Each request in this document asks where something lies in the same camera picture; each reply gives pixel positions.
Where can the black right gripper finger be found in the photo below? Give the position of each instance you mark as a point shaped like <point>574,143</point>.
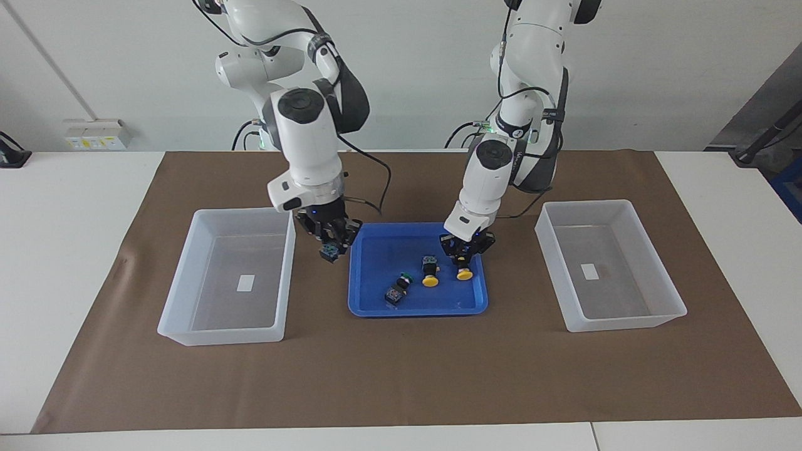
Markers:
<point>321,235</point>
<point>349,235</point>

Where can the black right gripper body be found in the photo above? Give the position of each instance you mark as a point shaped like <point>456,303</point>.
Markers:
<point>322,216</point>

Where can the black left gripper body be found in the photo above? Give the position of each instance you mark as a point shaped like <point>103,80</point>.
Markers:
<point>467,245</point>

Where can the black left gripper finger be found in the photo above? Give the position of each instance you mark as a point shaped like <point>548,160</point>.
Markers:
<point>480,253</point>
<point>453,254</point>

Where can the green push button switch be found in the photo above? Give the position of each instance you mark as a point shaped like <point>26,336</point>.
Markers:
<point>328,253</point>
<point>396,293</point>

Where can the yellow push button switch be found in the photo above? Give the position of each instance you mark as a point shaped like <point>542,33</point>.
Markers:
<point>464,274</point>
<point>430,275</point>

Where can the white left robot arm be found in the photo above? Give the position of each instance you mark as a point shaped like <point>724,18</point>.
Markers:
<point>532,37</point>

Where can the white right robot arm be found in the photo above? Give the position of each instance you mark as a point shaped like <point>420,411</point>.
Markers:
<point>307,138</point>

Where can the blue plastic tray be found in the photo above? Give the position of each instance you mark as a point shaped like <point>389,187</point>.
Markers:
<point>382,269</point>

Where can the brown paper mat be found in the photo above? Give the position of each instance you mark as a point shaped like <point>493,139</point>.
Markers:
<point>401,376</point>

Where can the translucent white plastic box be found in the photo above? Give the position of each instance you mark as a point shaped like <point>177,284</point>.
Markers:
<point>219,337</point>
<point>626,324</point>

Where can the black tripod pole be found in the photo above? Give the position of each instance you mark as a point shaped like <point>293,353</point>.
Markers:
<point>761,141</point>

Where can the blue crate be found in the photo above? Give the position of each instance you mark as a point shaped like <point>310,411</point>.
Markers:
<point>791,194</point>

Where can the black clamp device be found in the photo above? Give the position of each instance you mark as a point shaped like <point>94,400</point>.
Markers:
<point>12,156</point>

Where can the white wall socket strip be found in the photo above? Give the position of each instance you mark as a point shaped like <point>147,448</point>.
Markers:
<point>94,134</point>

